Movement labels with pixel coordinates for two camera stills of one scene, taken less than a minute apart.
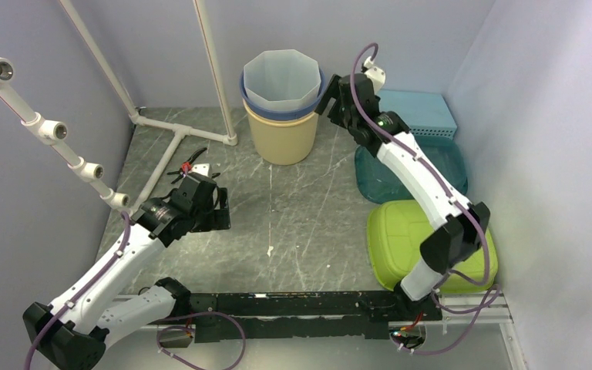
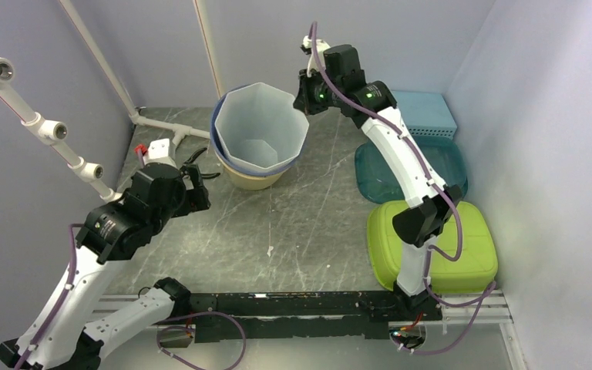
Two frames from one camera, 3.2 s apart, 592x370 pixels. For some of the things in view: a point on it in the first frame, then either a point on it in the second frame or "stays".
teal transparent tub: [375, 183] stays
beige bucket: [283, 142] to [249, 183]
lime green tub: [397, 229] stays
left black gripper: [216, 219] to [193, 199]
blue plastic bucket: [285, 113] to [238, 164]
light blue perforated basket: [425, 113] stays
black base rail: [317, 314] stays
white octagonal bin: [282, 80] to [258, 126]
